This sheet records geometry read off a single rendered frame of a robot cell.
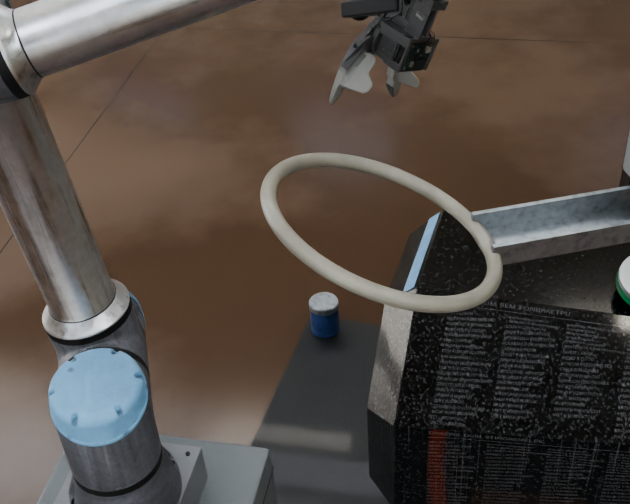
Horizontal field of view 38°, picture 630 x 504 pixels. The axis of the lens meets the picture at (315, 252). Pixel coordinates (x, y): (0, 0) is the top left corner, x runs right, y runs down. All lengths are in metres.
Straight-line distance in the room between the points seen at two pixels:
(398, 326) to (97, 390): 0.94
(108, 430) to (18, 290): 2.25
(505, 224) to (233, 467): 0.74
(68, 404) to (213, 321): 1.89
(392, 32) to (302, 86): 3.30
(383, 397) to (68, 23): 1.34
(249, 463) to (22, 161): 0.73
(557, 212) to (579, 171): 2.07
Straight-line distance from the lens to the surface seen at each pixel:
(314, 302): 3.10
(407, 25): 1.36
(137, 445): 1.48
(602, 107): 4.50
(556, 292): 2.17
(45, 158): 1.37
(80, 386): 1.46
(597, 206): 2.00
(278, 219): 1.61
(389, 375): 2.19
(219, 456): 1.78
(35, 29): 1.14
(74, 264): 1.46
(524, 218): 1.93
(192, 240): 3.67
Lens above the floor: 2.22
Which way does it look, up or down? 39 degrees down
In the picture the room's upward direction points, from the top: 4 degrees counter-clockwise
